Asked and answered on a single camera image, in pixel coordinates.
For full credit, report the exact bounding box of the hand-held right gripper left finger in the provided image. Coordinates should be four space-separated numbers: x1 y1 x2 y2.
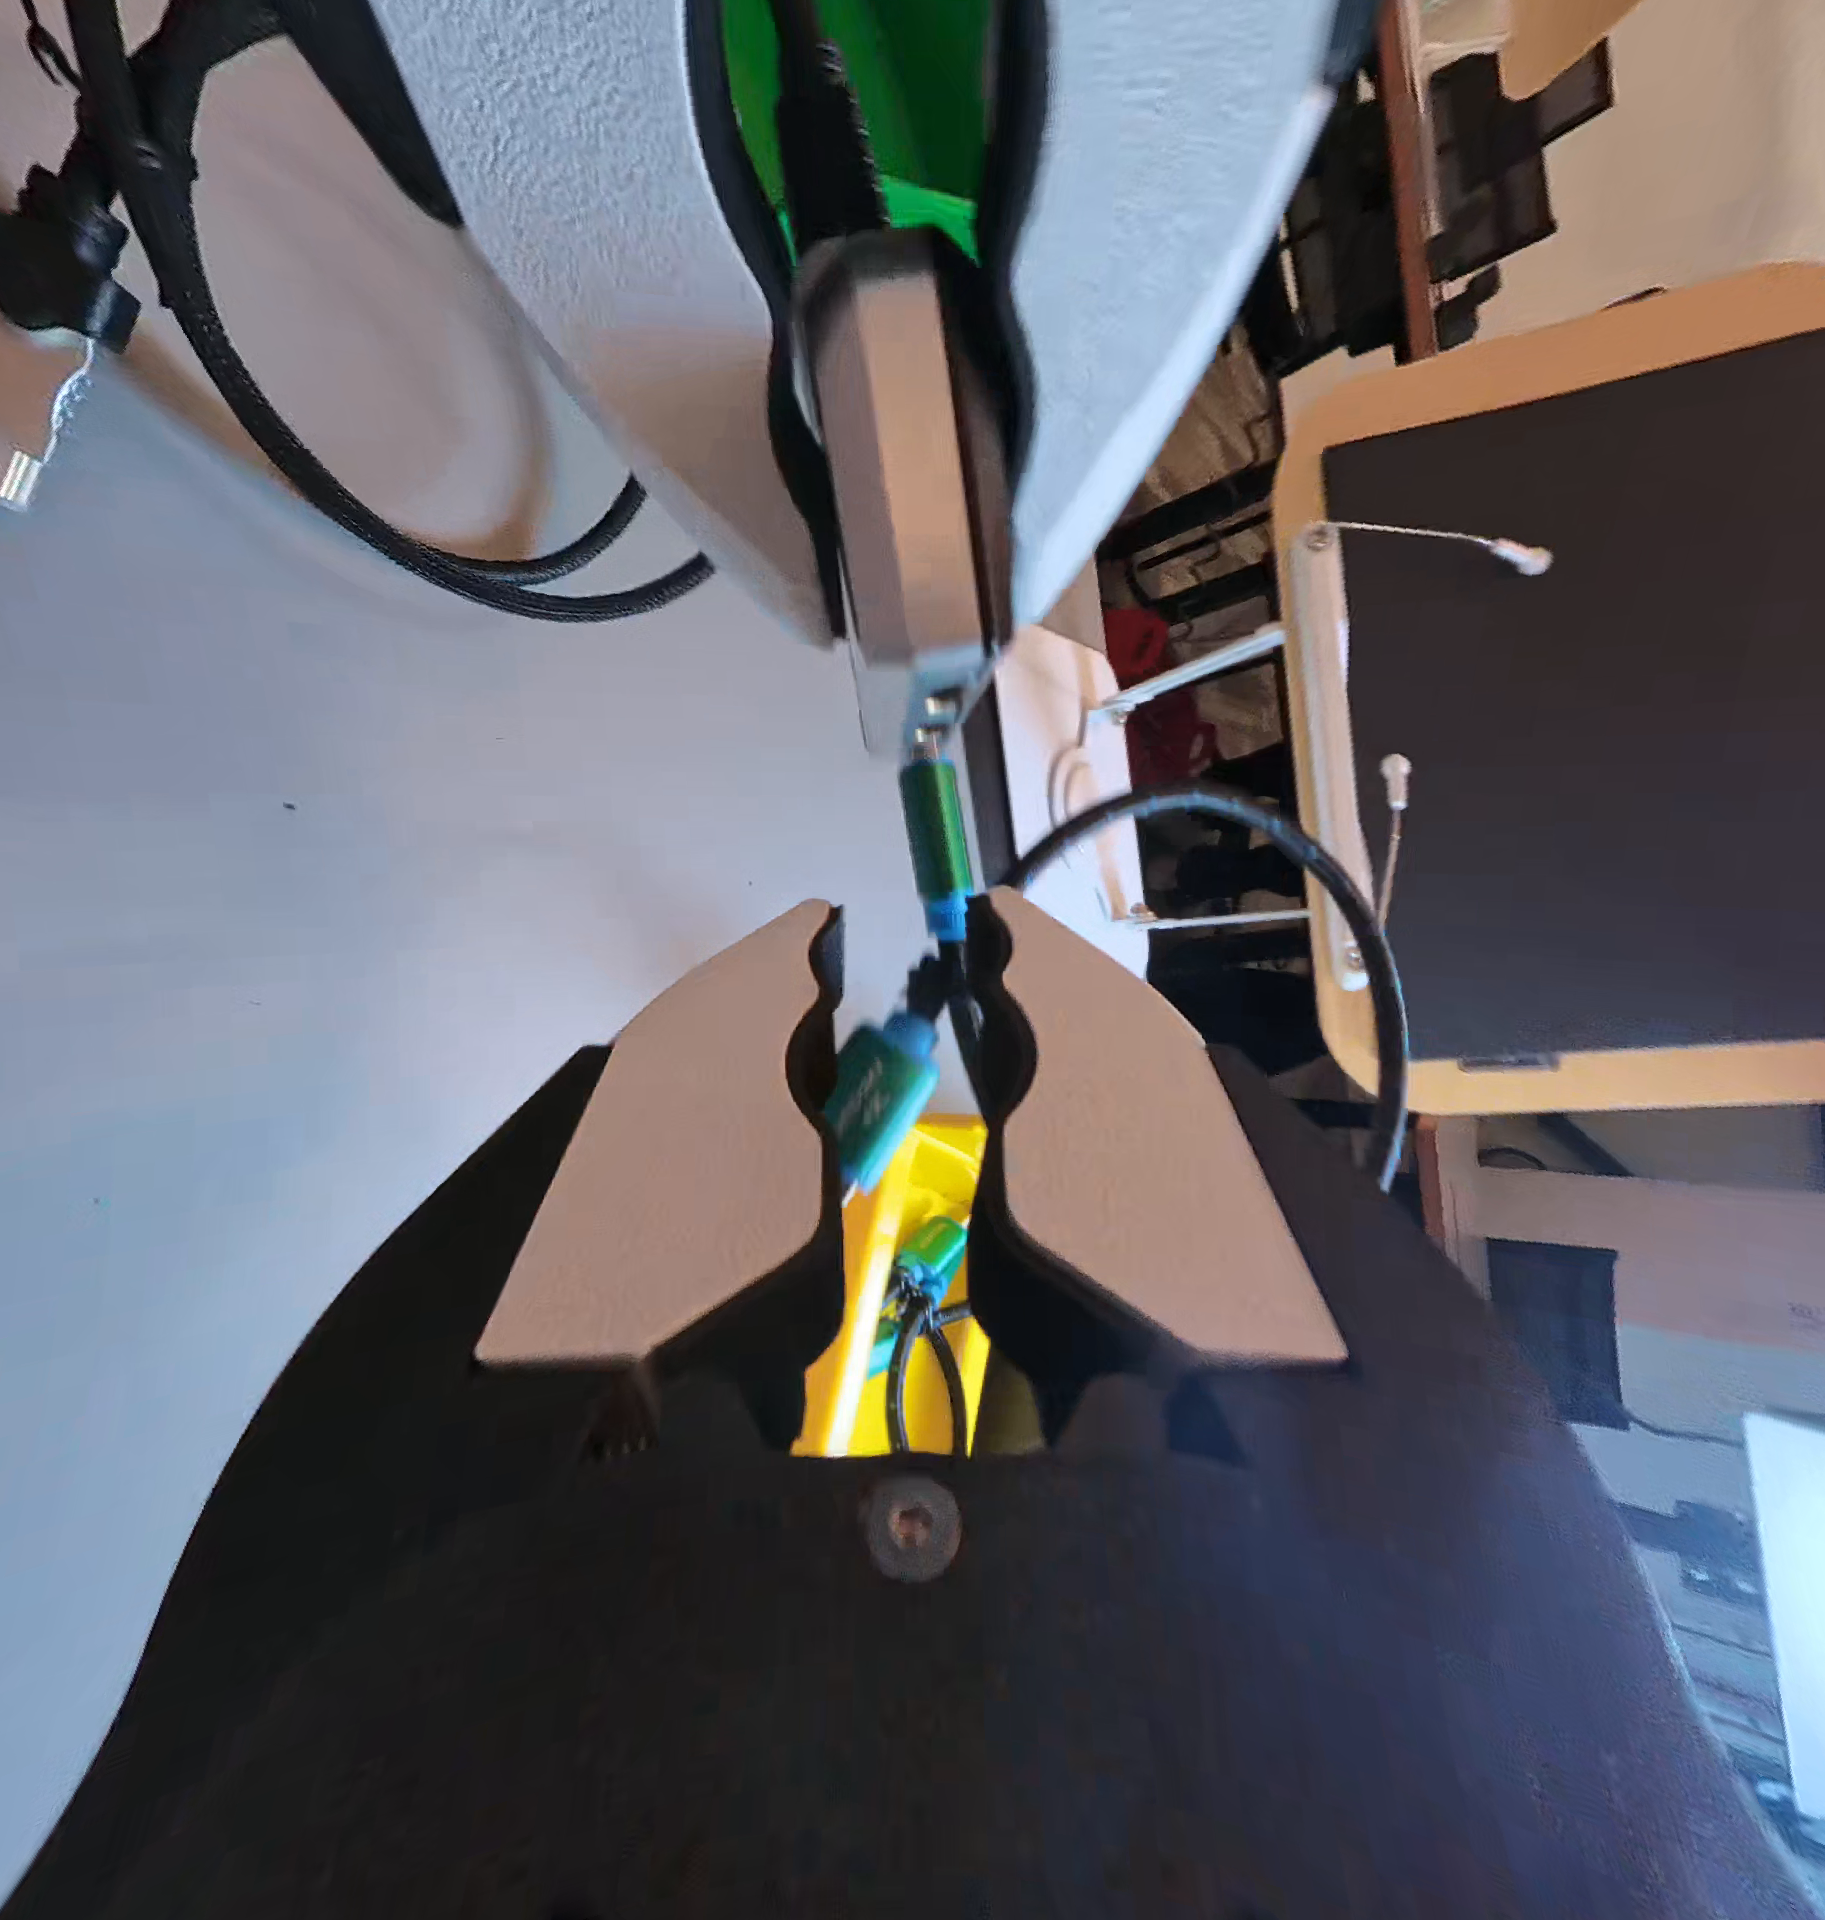
475 898 855 1390

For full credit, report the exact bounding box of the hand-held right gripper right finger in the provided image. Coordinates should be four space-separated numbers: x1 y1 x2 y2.
962 888 1351 1390

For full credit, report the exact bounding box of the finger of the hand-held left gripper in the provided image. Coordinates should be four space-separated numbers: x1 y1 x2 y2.
988 0 1382 639
373 0 855 649

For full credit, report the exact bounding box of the yellow plastic bin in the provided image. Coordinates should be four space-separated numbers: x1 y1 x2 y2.
787 1117 1012 1466

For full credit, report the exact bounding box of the green plastic bin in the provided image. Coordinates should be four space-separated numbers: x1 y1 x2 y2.
717 0 1042 266

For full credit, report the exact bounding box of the black HDMI cable green plug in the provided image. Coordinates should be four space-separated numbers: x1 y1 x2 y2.
822 675 1417 1411

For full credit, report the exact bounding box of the black HDMI switch box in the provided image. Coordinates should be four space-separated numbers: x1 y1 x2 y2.
791 231 1026 759

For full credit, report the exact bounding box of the black braided cable silver plug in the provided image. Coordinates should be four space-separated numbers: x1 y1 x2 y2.
0 0 722 625

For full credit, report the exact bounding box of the white tipped pin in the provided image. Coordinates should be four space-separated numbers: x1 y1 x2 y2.
1359 750 1431 998
1298 522 1556 581

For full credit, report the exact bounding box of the wooden beam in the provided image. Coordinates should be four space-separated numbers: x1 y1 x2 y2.
1423 1110 1825 1411

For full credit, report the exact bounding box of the black panel with wooden rim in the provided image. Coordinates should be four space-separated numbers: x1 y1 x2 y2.
1272 261 1825 1118

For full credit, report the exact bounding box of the bright softbox light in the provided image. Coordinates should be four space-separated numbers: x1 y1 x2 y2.
1743 1406 1825 1831

